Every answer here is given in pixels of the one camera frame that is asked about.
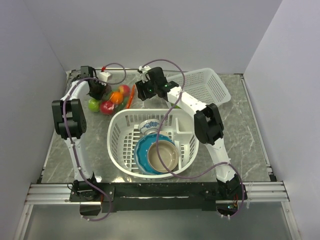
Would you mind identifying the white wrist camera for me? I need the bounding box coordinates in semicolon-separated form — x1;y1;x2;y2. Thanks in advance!
97;66;112;82
138;65;151;83

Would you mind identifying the white round dish basket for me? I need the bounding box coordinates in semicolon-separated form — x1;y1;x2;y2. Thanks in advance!
107;109;199;180

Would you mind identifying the orange fake tangerine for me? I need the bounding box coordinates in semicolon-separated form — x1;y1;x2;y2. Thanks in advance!
109;91;124;105

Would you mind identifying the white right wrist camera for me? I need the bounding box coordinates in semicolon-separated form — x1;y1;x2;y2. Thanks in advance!
138;65;151;83

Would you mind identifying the green fake apple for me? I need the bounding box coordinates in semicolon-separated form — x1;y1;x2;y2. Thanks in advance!
88;98;101;113

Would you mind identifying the black aluminium base frame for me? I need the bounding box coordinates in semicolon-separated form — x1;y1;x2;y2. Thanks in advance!
24;181;291;218

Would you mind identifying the blue floral white bowl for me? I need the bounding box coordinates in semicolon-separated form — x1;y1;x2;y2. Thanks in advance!
138;119;161;136

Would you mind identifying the teal blue bowl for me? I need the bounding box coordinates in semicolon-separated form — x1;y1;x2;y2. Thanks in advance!
133;133;174;175

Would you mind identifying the clear orange zip top bag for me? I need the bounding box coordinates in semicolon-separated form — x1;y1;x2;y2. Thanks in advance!
87;84;136;116

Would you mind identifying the pink red fake peach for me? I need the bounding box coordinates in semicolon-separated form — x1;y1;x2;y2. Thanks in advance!
118;84;131;97

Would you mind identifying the white perforated rectangular basket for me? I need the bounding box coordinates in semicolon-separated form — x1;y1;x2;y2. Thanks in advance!
166;67;232;110

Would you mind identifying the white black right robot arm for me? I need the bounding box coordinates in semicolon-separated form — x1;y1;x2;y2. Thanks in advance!
135;65;245;199

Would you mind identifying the beige ceramic bowl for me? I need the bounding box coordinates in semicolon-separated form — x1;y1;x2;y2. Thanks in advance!
147;140;180;173

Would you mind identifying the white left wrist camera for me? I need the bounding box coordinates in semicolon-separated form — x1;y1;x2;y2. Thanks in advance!
97;66;112;82

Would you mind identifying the dark red fake apple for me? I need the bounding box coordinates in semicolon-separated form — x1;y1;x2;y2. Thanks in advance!
105;84;112;94

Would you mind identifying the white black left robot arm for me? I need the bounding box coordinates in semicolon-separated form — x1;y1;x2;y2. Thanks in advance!
51;66;108;201

